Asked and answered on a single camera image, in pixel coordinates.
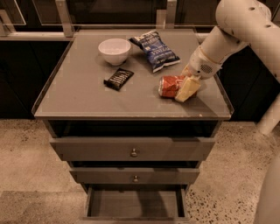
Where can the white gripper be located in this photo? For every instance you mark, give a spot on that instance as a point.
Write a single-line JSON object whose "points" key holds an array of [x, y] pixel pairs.
{"points": [[200, 66]]}

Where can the red coke can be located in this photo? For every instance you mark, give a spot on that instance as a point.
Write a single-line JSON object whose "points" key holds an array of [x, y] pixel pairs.
{"points": [[169, 85]]}

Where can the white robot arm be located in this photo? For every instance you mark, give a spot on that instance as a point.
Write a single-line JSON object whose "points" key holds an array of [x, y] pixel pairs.
{"points": [[240, 23]]}

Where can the grey top drawer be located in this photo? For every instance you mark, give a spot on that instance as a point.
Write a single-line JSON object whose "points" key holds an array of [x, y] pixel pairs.
{"points": [[132, 148]]}

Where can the grey drawer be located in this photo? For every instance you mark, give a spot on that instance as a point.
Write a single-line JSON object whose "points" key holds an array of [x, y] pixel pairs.
{"points": [[127, 176], [132, 148], [136, 205]]}

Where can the grey drawer cabinet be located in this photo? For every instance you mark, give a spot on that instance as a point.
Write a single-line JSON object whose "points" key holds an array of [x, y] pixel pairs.
{"points": [[76, 103]]}

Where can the grey middle drawer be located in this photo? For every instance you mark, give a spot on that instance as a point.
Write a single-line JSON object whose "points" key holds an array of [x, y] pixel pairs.
{"points": [[127, 176]]}

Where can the grey bottom drawer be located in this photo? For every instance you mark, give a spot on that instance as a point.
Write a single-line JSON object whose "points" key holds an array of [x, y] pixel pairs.
{"points": [[136, 205]]}

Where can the blue chip bag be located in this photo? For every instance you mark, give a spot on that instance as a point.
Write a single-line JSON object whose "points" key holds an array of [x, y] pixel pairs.
{"points": [[157, 52]]}

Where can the black snack bar wrapper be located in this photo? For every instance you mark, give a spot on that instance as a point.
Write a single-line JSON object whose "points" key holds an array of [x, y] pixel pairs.
{"points": [[118, 79]]}

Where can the white ceramic bowl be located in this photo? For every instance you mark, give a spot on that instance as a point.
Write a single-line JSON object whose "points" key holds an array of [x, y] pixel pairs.
{"points": [[114, 50]]}

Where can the metal railing frame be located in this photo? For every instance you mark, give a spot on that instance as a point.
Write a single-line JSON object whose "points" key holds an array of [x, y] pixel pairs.
{"points": [[114, 18]]}

